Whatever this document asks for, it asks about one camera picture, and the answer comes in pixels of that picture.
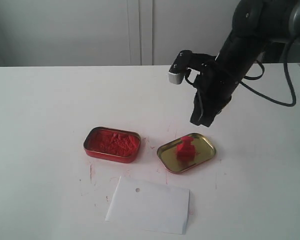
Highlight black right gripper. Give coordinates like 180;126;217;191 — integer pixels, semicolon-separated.
187;52;243;127

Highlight white cabinet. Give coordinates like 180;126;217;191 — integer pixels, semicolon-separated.
0;0;238;67

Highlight red ink pad tin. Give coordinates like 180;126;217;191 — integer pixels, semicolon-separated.
83;126;142;164

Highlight white paper card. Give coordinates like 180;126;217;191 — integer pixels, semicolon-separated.
105;177;190;235

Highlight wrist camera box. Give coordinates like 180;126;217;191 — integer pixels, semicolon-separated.
168;50;192;85

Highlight gold tin lid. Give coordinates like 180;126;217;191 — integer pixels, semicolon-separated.
156;133;217;174

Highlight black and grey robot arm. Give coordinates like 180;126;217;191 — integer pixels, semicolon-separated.
188;0;300;127

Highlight red stamp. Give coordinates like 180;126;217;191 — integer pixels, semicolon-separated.
176;136;196;162

